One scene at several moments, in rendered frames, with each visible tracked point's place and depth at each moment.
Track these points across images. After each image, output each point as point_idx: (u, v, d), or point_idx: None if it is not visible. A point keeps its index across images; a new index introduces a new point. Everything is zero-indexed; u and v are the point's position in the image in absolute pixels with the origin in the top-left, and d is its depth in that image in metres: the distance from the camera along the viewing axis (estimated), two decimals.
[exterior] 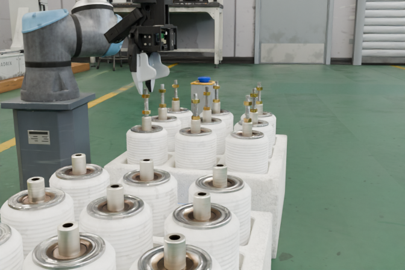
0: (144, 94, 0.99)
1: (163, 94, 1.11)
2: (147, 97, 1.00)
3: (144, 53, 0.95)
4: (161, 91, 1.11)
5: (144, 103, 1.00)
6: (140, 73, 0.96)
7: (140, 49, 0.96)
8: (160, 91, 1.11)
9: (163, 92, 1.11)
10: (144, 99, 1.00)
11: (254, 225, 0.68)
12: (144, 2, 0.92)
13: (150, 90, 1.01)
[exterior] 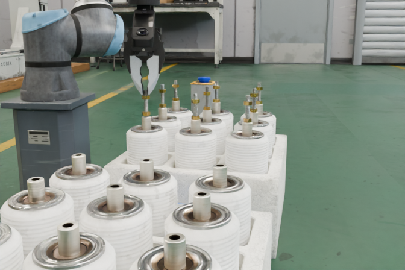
0: (149, 96, 1.00)
1: (163, 94, 1.11)
2: (149, 97, 1.01)
3: None
4: (161, 91, 1.11)
5: (147, 105, 1.01)
6: (155, 73, 1.00)
7: (153, 50, 0.99)
8: (160, 91, 1.11)
9: (163, 92, 1.11)
10: (147, 100, 1.00)
11: (254, 225, 0.68)
12: (159, 5, 0.99)
13: (143, 93, 1.01)
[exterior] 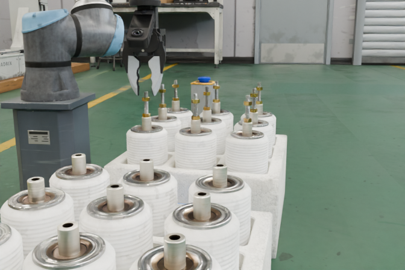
0: (148, 97, 1.00)
1: (163, 94, 1.11)
2: (149, 99, 1.01)
3: None
4: (161, 91, 1.11)
5: (146, 106, 1.00)
6: (159, 73, 1.00)
7: (153, 51, 0.98)
8: (160, 91, 1.11)
9: (163, 92, 1.11)
10: (146, 102, 1.00)
11: (254, 225, 0.68)
12: (160, 6, 0.98)
13: (138, 93, 1.01)
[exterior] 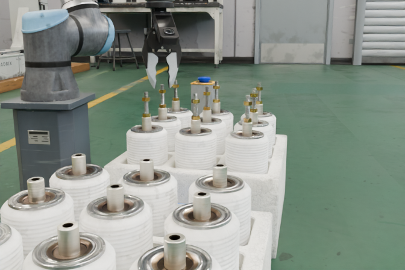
0: (141, 97, 1.00)
1: (163, 94, 1.12)
2: (144, 100, 1.00)
3: (170, 51, 1.12)
4: (165, 91, 1.12)
5: (144, 106, 1.01)
6: (173, 68, 1.12)
7: (169, 48, 1.10)
8: (166, 91, 1.11)
9: (165, 91, 1.12)
10: (144, 102, 1.01)
11: (254, 225, 0.68)
12: (172, 8, 1.11)
13: (155, 87, 1.11)
